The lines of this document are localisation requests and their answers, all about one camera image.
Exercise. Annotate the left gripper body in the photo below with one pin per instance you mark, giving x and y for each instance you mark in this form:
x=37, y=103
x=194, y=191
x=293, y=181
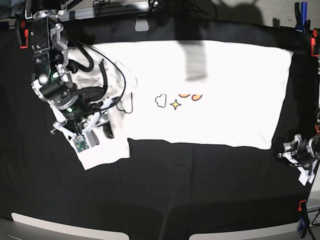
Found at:
x=301, y=153

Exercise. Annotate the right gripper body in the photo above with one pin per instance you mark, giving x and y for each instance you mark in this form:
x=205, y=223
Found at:
x=78, y=115

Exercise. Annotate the white printed t-shirt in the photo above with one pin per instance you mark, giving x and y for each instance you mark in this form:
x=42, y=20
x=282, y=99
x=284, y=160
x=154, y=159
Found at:
x=190, y=91

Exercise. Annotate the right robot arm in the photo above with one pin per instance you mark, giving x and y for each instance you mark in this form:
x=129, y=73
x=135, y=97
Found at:
x=56, y=57

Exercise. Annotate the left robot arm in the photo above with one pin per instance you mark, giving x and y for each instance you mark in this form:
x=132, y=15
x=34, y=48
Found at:
x=317, y=129

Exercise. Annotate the red blue clamp bottom right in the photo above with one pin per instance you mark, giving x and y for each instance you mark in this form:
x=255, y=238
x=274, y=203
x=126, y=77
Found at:
x=303, y=219

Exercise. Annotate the black table cloth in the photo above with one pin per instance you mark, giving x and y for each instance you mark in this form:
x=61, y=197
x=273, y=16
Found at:
x=164, y=191

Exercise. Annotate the grey cloth clip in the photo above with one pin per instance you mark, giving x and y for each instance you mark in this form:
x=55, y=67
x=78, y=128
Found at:
x=141, y=23

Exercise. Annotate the red black clamp left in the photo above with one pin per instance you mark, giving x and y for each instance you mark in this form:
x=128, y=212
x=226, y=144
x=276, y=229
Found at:
x=22, y=31

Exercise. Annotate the red clamp top right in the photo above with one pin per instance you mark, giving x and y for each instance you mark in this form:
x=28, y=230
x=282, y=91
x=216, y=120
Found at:
x=315, y=42

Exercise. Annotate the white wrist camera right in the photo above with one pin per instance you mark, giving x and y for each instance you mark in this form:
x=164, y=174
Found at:
x=80, y=143

